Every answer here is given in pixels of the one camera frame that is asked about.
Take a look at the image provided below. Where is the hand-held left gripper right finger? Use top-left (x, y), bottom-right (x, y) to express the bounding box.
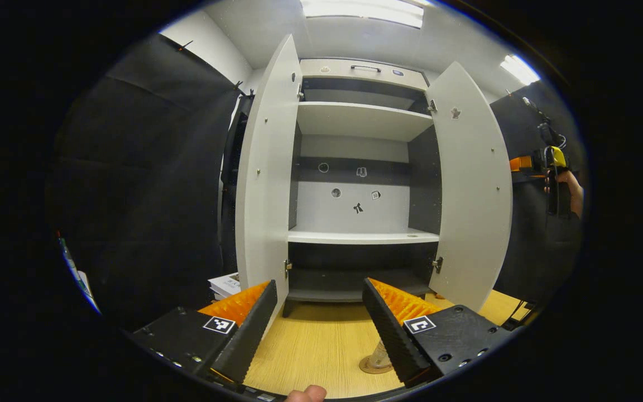
top-left (362, 277), bottom-right (515, 389)

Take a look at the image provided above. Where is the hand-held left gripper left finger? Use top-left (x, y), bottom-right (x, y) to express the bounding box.
top-left (129, 279), bottom-right (279, 385)

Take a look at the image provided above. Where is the clear plastic bottle white label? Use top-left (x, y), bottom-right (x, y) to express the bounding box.
top-left (369, 338), bottom-right (394, 369)

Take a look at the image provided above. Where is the round brown coaster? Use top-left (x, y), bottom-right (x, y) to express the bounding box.
top-left (359, 356), bottom-right (396, 375)

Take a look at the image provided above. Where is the white cabinet door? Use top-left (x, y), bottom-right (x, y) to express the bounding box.
top-left (235, 33), bottom-right (303, 336)
top-left (425, 61), bottom-right (514, 313)

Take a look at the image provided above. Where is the white and grey cabinet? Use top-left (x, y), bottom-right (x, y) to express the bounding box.
top-left (284, 58), bottom-right (443, 319)

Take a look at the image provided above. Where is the stack of books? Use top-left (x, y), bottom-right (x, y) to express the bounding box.
top-left (208, 272), bottom-right (241, 300)

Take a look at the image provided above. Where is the black backdrop cloth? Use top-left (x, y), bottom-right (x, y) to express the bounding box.
top-left (489, 81), bottom-right (587, 308)
top-left (48, 32), bottom-right (242, 330)
top-left (218, 95), bottom-right (255, 277)

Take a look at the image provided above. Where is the small ceiling light panel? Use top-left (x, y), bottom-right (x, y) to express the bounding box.
top-left (500, 54), bottom-right (541, 86)

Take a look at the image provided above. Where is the large ceiling light panel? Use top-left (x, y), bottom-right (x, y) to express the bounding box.
top-left (299, 0), bottom-right (425, 28)

